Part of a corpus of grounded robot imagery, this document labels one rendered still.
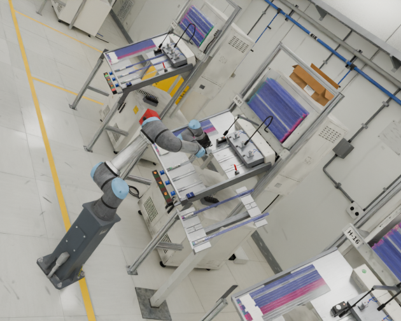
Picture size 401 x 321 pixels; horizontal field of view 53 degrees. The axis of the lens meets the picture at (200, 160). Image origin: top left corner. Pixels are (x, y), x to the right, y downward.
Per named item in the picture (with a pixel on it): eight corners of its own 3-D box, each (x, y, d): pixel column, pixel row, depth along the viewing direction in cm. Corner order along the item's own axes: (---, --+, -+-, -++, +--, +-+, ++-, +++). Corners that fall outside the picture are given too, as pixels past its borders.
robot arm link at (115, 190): (109, 209, 235) (121, 192, 230) (96, 192, 239) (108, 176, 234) (123, 206, 245) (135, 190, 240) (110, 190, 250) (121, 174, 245)
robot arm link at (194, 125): (184, 123, 281) (194, 116, 282) (189, 134, 289) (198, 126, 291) (191, 129, 276) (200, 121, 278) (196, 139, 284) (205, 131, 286)
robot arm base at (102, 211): (102, 223, 237) (110, 211, 233) (86, 205, 241) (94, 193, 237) (118, 218, 250) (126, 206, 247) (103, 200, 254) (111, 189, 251)
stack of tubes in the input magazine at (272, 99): (280, 142, 287) (306, 113, 278) (246, 102, 320) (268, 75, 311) (290, 147, 296) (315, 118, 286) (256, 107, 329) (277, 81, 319)
